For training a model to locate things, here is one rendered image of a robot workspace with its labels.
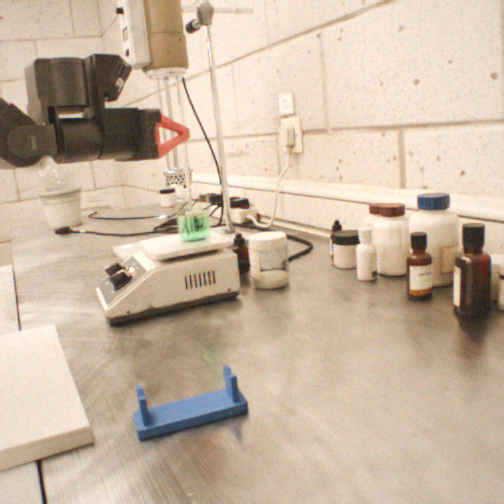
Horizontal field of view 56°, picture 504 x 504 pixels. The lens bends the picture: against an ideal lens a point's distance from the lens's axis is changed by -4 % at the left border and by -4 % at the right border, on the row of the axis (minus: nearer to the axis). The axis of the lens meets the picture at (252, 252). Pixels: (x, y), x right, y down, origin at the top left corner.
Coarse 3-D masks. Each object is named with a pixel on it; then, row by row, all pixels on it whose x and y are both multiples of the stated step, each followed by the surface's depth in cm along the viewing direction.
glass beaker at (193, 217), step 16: (176, 192) 74; (192, 192) 75; (208, 192) 74; (176, 208) 72; (192, 208) 71; (208, 208) 73; (192, 224) 71; (208, 224) 73; (192, 240) 72; (208, 240) 73
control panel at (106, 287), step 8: (128, 264) 76; (136, 264) 74; (128, 272) 73; (136, 272) 71; (144, 272) 69; (104, 280) 77; (136, 280) 68; (104, 288) 74; (112, 288) 71; (104, 296) 71; (112, 296) 69
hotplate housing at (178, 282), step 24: (144, 264) 72; (168, 264) 69; (192, 264) 70; (216, 264) 72; (96, 288) 78; (144, 288) 68; (168, 288) 69; (192, 288) 71; (216, 288) 72; (120, 312) 67; (144, 312) 69
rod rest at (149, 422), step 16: (224, 368) 44; (144, 400) 40; (192, 400) 44; (208, 400) 44; (224, 400) 44; (240, 400) 44; (144, 416) 41; (160, 416) 42; (176, 416) 42; (192, 416) 42; (208, 416) 42; (224, 416) 43; (144, 432) 40; (160, 432) 41
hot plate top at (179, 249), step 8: (144, 240) 79; (152, 240) 78; (160, 240) 78; (168, 240) 77; (176, 240) 76; (216, 240) 73; (224, 240) 73; (144, 248) 74; (152, 248) 72; (160, 248) 72; (168, 248) 71; (176, 248) 71; (184, 248) 70; (192, 248) 70; (200, 248) 71; (208, 248) 71; (216, 248) 72; (152, 256) 69; (160, 256) 69; (168, 256) 69; (176, 256) 70
